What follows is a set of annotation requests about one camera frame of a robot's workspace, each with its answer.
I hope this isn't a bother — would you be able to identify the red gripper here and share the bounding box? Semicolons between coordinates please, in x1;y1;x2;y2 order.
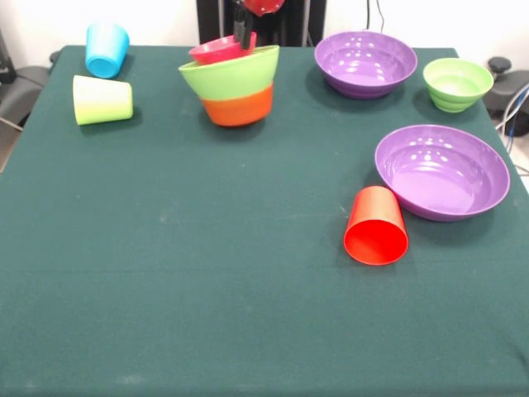
232;0;286;50

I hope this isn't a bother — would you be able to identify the purple bowl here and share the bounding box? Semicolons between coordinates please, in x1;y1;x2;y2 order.
374;124;512;222
313;31;418;100

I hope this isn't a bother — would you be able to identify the white cable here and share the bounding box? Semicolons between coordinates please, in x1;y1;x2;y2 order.
494;93;529;132

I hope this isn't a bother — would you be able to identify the blue cup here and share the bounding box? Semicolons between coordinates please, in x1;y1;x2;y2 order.
84;22;131;79

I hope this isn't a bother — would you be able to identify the orange bowl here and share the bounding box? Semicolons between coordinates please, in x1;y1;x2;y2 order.
201;82;275;128

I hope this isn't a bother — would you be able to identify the black chair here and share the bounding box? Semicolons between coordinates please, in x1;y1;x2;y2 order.
0;28;61;130
486;56;529;137

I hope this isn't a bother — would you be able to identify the pink bowl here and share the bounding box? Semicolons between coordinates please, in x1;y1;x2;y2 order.
188;31;258;66

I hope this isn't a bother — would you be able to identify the red cup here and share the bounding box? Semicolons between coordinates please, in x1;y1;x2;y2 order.
343;185;410;266

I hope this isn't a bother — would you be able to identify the small green bowl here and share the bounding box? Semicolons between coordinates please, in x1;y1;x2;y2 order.
422;57;495;113

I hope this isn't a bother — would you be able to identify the black cable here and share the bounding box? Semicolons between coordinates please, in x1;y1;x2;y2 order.
365;0;388;34

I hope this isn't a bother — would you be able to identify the dark green tablecloth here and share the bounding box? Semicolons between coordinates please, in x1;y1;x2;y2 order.
0;44;529;397

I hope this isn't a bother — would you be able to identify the yellow-green cup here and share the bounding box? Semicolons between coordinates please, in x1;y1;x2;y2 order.
72;74;135;127

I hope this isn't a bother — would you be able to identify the blue cable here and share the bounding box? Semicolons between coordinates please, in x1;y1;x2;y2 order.
504;82;529;140

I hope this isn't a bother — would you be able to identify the large green bowl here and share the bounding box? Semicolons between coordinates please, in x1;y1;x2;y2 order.
178;45;281;102

